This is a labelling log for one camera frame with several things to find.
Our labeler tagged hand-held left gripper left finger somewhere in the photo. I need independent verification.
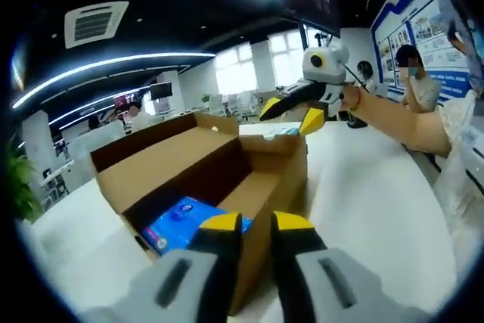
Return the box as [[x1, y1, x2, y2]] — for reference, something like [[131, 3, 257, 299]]
[[85, 211, 244, 323]]

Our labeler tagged blue tissue pack soft item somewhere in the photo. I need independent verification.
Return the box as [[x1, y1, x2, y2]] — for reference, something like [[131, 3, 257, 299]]
[[141, 196, 254, 256]]

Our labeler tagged potted green plant white pot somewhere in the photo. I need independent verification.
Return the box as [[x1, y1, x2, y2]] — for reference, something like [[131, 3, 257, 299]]
[[5, 141, 42, 224]]

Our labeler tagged brown cardboard shoe box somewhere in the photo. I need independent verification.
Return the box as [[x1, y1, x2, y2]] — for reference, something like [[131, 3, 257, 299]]
[[89, 111, 308, 317]]

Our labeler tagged person's right hand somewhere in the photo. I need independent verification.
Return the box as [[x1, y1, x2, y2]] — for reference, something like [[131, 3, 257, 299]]
[[338, 84, 358, 114]]

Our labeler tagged white ceiling light strip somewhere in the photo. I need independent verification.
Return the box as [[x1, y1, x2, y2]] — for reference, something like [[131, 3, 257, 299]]
[[11, 50, 216, 110]]

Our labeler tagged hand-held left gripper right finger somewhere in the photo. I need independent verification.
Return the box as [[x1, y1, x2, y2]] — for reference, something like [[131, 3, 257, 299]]
[[270, 210, 423, 323]]

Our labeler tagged grey white chest device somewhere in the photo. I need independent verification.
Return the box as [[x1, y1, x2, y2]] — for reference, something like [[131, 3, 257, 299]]
[[463, 126, 484, 188]]

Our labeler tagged black screen stand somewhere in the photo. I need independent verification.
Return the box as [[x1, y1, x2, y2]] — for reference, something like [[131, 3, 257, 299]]
[[300, 22, 311, 55]]

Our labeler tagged white-flap wipes pack soft item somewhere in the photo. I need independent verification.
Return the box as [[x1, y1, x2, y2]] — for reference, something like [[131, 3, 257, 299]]
[[262, 125, 302, 141]]

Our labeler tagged group of white office chairs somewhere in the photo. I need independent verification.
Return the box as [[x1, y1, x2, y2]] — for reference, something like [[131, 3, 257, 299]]
[[209, 91, 268, 118]]

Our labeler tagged red picture wall screen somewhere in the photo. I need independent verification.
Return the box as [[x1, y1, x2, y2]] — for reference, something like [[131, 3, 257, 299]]
[[113, 94, 133, 110]]

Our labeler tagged white mesh partition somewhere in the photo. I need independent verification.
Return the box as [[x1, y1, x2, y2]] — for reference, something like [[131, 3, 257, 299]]
[[70, 124, 126, 184]]

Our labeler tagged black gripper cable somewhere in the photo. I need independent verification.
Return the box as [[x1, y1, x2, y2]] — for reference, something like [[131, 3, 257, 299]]
[[342, 56, 374, 93]]

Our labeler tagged large black screen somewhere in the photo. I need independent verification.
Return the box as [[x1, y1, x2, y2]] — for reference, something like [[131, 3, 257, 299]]
[[275, 0, 343, 39]]

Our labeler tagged white ceiling air vent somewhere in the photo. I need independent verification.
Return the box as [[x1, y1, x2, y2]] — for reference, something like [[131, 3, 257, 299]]
[[64, 0, 130, 50]]

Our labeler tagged blue wall poster board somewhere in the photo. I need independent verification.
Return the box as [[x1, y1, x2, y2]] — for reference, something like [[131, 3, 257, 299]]
[[370, 0, 473, 103]]

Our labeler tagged black wall monitor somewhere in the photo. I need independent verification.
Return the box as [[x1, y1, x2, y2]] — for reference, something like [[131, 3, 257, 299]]
[[150, 81, 174, 100]]

